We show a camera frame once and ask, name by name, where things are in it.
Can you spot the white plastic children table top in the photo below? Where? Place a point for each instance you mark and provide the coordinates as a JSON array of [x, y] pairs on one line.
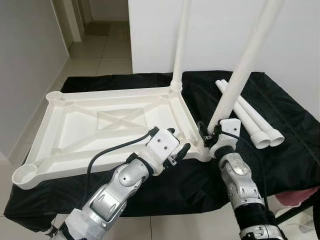
[[75, 130]]

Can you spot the pink round stool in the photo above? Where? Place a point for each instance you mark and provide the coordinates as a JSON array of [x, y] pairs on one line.
[[297, 196]]

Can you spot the black metal pole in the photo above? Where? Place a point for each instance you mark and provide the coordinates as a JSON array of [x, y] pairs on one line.
[[295, 212]]

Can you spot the black fabric table cloth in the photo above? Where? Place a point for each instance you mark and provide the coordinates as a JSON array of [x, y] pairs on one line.
[[200, 185]]

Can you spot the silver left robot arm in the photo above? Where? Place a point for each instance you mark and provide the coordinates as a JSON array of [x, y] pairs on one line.
[[110, 195]]

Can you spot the white plastic table leg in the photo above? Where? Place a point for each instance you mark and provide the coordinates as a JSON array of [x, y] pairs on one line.
[[262, 122], [181, 45], [250, 125], [245, 60]]

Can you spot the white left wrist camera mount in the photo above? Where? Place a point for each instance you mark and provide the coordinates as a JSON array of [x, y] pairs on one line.
[[162, 145]]

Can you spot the white round floor fan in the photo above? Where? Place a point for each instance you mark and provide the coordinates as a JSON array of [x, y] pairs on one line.
[[302, 227]]

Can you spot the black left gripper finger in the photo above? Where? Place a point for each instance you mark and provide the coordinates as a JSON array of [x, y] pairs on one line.
[[170, 131], [182, 152]]

